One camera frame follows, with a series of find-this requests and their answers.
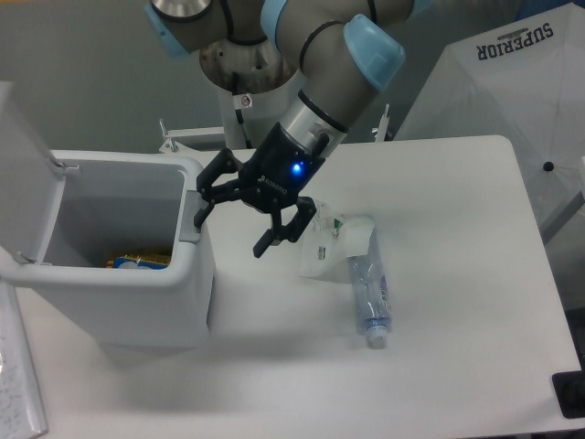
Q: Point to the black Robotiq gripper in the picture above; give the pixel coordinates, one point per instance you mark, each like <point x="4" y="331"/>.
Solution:
<point x="281" y="176"/>

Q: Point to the white push-lid trash can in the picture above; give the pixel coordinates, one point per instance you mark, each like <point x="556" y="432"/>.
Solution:
<point x="64" y="212"/>

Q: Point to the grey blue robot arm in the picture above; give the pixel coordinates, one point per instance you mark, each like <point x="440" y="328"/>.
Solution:
<point x="347" y="57"/>

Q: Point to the blue yellow trash in can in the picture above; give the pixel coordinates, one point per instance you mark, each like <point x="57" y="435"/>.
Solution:
<point x="150" y="258"/>

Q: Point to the crumpled white plastic wrapper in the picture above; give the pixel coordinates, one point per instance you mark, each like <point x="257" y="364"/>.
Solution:
<point x="330" y="240"/>

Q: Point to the clear plastic water bottle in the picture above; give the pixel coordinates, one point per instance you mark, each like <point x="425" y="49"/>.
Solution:
<point x="371" y="295"/>

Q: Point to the black device at table edge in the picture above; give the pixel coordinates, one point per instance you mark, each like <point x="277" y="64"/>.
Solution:
<point x="569" y="389"/>

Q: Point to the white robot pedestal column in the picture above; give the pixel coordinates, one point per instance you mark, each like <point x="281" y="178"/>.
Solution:
<point x="248" y="117"/>

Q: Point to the white pedestal base frame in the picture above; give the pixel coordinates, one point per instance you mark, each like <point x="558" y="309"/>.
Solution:
<point x="214" y="138"/>

